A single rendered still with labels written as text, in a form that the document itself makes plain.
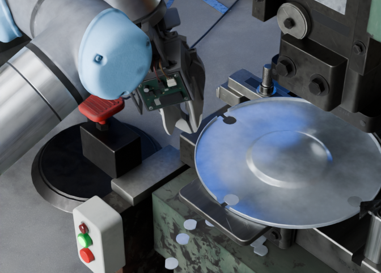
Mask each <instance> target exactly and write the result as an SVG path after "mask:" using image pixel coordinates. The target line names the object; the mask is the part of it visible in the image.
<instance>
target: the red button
mask: <svg viewBox="0 0 381 273"><path fill-rule="evenodd" d="M79 253H80V256H81V258H82V259H83V260H84V261H85V262H86V263H90V262H92V261H93V260H94V255H93V253H92V252H91V250H90V249H89V248H82V249H80V251H79Z"/></svg>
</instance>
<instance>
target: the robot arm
mask: <svg viewBox="0 0 381 273"><path fill-rule="evenodd" d="M180 24H181V21H180V18H179V13H178V11H177V8H176V7H172V8H167V6H166V4H165V2H164V0H0V41H2V42H10V41H12V40H13V39H15V38H17V37H22V36H23V35H24V33H25V34H26V35H27V36H29V37H30V38H31V39H32V41H30V43H28V44H27V45H26V46H25V47H24V48H22V49H21V50H20V51H19V52H17V53H16V55H14V56H13V57H12V58H11V59H9V60H8V61H7V62H6V63H5V64H4V65H3V66H1V67H0V176H1V175H2V174H3V173H4V172H5V171H7V170H8V169H9V168H10V167H11V166H12V165H13V164H14V163H16V162H17V161H18V160H19V159H20V158H21V157H22V156H23V155H24V154H25V153H27V152H28V151H29V150H30V149H31V148H32V147H33V146H34V145H35V144H36V143H38V142H39V141H40V140H41V139H42V138H43V137H45V136H46V135H47V133H49V132H50V131H51V130H52V129H53V128H55V127H56V126H57V125H58V124H59V123H60V122H61V121H62V120H63V119H64V118H66V117H67V116H68V115H69V114H70V113H71V112H72V111H73V110H74V109H75V108H77V107H78V106H79V105H80V104H81V103H82V102H84V101H85V100H86V99H87V98H88V97H89V96H90V95H95V96H98V97H100V98H102V99H107V100H115V99H118V98H119V97H120V96H122V95H128V94H129V95H130V97H131V98H132V100H133V102H134V105H135V106H136V108H137V110H138V112H139V115H142V109H143V103H144V105H145V107H146V109H147V111H149V112H152V111H154V110H158V112H159V113H160V114H161V115H162V120H163V125H164V129H165V131H166V132H167V134H168V135H172V133H173V131H174V128H175V127H177V128H179V129H180V130H182V131H185V132H187V133H190V134H191V133H195V132H197V130H198V128H199V126H200V124H201V121H202V114H203V107H204V88H205V80H206V78H205V67H204V64H203V62H202V60H201V58H200V57H199V56H198V54H197V49H196V48H191V49H190V48H189V45H188V44H187V37H186V36H183V35H180V34H178V33H177V30H175V31H172V32H170V31H171V30H172V28H173V27H176V26H179V25H180ZM133 91H134V93H135V95H136V97H137V101H136V99H135V97H134V95H133V93H132V92H133ZM184 102H185V109H186V110H187V111H188V115H187V114H186V113H184V112H183V111H182V110H181V107H180V103H184Z"/></svg>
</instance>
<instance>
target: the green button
mask: <svg viewBox="0 0 381 273"><path fill-rule="evenodd" d="M78 237H81V238H82V239H83V240H84V242H85V244H86V246H83V247H84V248H88V247H89V246H91V245H92V239H91V237H90V236H89V235H88V233H86V234H83V233H82V232H81V233H79V234H78V236H77V238H78Z"/></svg>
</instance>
